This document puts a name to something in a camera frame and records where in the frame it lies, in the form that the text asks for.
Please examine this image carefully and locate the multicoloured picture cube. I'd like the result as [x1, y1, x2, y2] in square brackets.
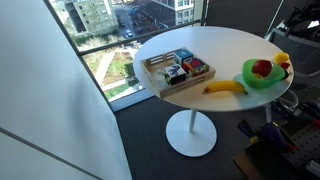
[182, 57, 210, 78]

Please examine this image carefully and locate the yellow plastic lemon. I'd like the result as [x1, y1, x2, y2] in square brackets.
[273, 51, 290, 64]

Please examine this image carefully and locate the green plastic bowl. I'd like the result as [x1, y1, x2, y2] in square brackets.
[242, 58, 287, 90]

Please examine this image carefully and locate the black perforated board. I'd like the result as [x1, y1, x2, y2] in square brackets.
[283, 122, 320, 178]

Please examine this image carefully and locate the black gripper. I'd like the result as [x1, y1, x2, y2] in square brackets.
[285, 11, 309, 34]

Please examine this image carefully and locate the yellow plastic banana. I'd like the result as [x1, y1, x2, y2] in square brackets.
[202, 80, 249, 96]

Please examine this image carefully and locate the blue clamp with yellow trigger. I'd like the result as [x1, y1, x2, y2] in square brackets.
[237, 119, 298, 154]

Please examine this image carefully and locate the dark window rail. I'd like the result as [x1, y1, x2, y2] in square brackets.
[77, 19, 202, 56]

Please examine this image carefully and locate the wooden slatted tray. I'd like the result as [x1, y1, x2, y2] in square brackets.
[139, 47, 217, 99]

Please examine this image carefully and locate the grey office chair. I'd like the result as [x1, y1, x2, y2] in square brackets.
[266, 27, 320, 113]

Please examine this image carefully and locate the blue picture cube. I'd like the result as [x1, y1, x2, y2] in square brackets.
[173, 48, 195, 66]

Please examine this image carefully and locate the black and white picture cube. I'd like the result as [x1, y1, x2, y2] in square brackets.
[163, 64, 187, 87]

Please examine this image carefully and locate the brown wooden board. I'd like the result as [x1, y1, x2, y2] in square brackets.
[233, 143, 301, 180]

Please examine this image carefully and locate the white table pedestal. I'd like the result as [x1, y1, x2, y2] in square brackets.
[165, 108, 218, 158]

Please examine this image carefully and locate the red plastic apple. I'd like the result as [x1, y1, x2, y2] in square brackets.
[251, 59, 274, 78]

